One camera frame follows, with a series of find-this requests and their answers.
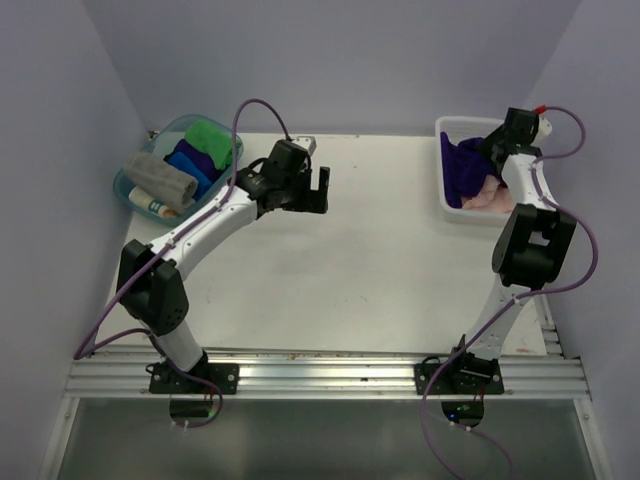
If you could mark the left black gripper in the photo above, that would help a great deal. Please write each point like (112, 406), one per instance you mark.
(313, 201)

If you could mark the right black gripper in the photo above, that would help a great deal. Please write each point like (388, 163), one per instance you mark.
(490, 140)

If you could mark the purple towel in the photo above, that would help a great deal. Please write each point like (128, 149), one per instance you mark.
(202, 161)
(464, 168)

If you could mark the grey towel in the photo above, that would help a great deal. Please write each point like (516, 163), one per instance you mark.
(162, 181)

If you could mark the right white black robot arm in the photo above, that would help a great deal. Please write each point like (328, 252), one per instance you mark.
(528, 254)

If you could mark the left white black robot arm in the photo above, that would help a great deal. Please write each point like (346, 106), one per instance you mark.
(151, 276)

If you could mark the white plastic basket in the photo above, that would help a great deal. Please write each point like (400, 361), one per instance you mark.
(460, 128)

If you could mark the pink towel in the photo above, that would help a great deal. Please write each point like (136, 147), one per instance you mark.
(494, 197)

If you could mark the purple rolled towel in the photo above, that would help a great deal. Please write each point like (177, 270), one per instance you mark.
(202, 161)

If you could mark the green rolled towel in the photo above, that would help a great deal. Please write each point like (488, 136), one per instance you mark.
(206, 138)

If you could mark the blue translucent plastic bin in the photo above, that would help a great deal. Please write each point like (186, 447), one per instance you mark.
(161, 146)

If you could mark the blue rolled towel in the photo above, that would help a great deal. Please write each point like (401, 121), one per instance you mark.
(181, 162)

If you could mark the beige patterned rolled towel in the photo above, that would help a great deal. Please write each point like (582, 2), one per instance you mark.
(140, 198)

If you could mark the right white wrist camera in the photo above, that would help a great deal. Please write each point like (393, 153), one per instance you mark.
(544, 128)

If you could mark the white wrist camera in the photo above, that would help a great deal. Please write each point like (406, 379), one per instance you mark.
(544, 128)
(308, 143)

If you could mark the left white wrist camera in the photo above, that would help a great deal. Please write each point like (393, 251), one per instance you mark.
(308, 143)

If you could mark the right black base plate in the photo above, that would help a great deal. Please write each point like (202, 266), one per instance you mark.
(446, 385)

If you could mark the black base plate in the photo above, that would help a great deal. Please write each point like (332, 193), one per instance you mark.
(165, 380)
(446, 385)

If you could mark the aluminium mounting rail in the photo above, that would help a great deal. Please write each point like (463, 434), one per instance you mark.
(120, 372)

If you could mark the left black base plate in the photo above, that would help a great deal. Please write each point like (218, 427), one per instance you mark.
(165, 380)

